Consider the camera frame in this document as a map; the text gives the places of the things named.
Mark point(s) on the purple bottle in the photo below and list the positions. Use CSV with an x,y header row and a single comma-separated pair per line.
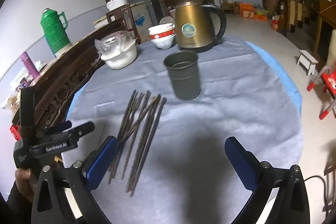
x,y
30,65

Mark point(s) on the person's left hand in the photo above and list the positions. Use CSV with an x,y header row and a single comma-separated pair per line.
x,y
25,182

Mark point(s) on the gold electric kettle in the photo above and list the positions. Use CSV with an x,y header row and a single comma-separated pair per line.
x,y
191,29

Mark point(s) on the grey metal utensil holder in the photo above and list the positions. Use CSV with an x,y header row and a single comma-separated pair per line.
x,y
183,79

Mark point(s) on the clear plastic bag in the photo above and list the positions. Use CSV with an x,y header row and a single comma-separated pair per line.
x,y
113,43

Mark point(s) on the cream upholstered chair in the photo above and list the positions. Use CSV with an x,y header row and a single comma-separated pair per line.
x,y
332,50

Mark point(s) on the red and white bowl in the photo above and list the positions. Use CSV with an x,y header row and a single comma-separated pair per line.
x,y
161,31

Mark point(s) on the wooden staircase railing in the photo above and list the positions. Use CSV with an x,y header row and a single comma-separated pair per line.
x,y
296,8

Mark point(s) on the orange cardboard box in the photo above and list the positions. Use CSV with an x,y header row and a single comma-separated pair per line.
x,y
246,10
260,17

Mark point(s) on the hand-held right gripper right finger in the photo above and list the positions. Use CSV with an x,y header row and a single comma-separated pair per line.
x,y
240,161

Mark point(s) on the green thermos flask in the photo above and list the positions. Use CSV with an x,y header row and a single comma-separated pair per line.
x,y
53,32

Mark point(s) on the person's left forearm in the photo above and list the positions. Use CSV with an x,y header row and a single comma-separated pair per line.
x,y
18,208

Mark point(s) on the grey fleece tablecloth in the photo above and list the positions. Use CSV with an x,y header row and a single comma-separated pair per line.
x,y
223,108

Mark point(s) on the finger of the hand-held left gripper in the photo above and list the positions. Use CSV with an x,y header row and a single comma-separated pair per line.
x,y
61,127
82,130

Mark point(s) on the small white stool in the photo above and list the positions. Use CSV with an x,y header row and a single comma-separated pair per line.
x,y
307,57

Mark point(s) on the bunch of dark chopsticks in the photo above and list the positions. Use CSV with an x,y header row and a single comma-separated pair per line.
x,y
146,119

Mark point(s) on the red child's chair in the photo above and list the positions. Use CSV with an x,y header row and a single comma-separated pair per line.
x,y
329,82

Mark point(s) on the red and white bag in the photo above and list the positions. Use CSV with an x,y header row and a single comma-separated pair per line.
x,y
275,24

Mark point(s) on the white chest freezer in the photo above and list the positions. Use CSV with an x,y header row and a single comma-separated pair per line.
x,y
141,16

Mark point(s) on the dark wooden chair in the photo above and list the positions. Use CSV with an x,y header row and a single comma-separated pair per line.
x,y
127,19

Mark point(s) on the white ceramic bowl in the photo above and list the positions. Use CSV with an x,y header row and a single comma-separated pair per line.
x,y
164,44

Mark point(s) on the dark carved wooden sideboard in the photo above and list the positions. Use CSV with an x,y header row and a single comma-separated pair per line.
x,y
60,82

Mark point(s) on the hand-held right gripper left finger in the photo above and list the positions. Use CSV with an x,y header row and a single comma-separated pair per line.
x,y
101,161

